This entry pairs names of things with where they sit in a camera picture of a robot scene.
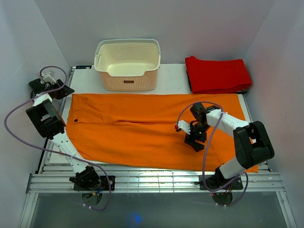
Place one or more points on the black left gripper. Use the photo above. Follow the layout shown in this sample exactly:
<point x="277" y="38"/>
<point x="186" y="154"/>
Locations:
<point x="65" y="90"/>

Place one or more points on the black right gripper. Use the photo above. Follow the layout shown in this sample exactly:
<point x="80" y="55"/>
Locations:
<point x="189" y="140"/>

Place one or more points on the orange trousers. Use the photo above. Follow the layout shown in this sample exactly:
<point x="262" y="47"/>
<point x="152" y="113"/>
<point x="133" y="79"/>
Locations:
<point x="139" y="130"/>

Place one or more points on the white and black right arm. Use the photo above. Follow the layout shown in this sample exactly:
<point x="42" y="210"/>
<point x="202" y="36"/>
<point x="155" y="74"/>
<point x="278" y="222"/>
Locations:
<point x="251" y="142"/>

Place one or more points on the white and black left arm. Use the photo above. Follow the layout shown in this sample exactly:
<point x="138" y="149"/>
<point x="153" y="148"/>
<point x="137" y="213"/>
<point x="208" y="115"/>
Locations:
<point x="49" y="124"/>

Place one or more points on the folded red trousers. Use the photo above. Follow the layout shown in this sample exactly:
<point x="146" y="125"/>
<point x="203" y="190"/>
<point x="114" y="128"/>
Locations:
<point x="217" y="77"/>

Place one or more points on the small black label device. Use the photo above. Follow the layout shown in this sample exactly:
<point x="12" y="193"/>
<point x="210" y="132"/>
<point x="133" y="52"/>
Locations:
<point x="83" y="67"/>

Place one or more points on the cream perforated plastic basket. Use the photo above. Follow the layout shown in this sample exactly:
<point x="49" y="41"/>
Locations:
<point x="130" y="64"/>

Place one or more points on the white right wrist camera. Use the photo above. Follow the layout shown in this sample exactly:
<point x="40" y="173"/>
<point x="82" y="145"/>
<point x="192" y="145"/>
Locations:
<point x="182" y="126"/>

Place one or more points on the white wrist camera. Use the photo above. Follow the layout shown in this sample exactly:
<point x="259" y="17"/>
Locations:
<point x="49" y="77"/>
<point x="182" y="126"/>

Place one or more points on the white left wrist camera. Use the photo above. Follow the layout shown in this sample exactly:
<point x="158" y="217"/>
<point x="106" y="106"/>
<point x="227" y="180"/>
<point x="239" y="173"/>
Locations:
<point x="49" y="77"/>

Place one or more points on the aluminium rail frame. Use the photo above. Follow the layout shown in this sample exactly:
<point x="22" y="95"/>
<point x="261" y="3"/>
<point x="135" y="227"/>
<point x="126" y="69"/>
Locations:
<point x="54" y="171"/>

